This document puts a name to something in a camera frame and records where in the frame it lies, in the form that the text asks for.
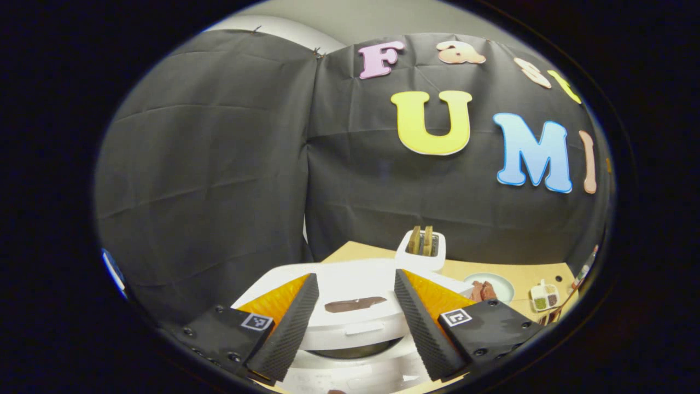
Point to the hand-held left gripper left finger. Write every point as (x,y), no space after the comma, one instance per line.
(287,328)

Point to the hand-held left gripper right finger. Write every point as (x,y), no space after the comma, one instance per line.
(424,328)

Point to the white rice cooker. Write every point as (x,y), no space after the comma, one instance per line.
(355,282)

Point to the brown wooden spoon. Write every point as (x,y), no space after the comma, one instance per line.
(566,298)

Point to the white toaster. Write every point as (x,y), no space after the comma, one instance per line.
(421,262)

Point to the red meat slices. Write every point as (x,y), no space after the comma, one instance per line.
(483,291)

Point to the toast slices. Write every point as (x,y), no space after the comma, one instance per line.
(420,241)

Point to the pale green round plate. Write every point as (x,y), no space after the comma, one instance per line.
(504,284)

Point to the green mung beans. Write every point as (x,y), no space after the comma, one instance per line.
(540,302)

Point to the white divided tray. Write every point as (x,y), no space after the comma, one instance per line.
(544,295)

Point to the dark red beans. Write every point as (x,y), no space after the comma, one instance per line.
(552,300)

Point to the clear water bottle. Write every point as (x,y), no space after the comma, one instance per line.
(588,265)

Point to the black backdrop cloth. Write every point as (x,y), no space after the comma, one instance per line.
(208,164)

